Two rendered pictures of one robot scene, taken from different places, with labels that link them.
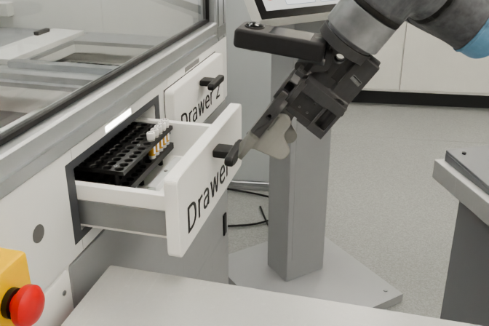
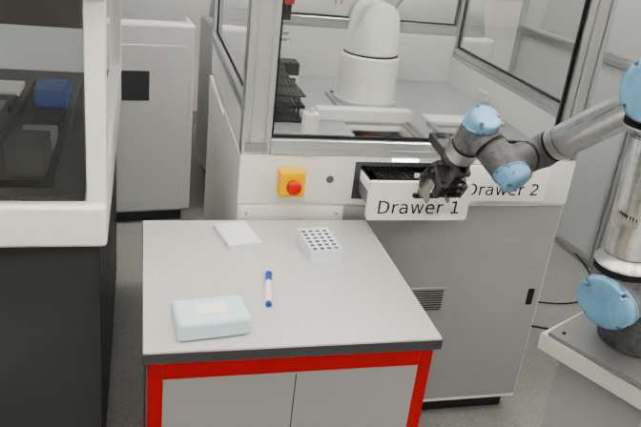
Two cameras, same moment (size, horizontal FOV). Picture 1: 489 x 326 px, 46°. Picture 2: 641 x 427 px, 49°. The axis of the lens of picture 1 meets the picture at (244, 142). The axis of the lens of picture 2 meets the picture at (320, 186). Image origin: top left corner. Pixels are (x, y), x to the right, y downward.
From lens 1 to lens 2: 142 cm
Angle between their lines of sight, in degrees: 55
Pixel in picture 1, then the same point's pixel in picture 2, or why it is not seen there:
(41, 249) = (329, 186)
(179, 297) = (362, 238)
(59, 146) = (354, 152)
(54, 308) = (328, 215)
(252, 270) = not seen: hidden behind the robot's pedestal
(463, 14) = (485, 160)
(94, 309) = (337, 223)
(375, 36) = (453, 155)
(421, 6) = (469, 149)
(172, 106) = not seen: hidden behind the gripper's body
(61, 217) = (345, 181)
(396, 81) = not seen: outside the picture
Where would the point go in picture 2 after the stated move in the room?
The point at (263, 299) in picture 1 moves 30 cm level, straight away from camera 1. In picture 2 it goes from (382, 257) to (475, 244)
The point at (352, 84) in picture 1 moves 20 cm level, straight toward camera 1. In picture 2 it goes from (450, 176) to (371, 177)
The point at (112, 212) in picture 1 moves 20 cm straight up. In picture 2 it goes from (363, 191) to (373, 121)
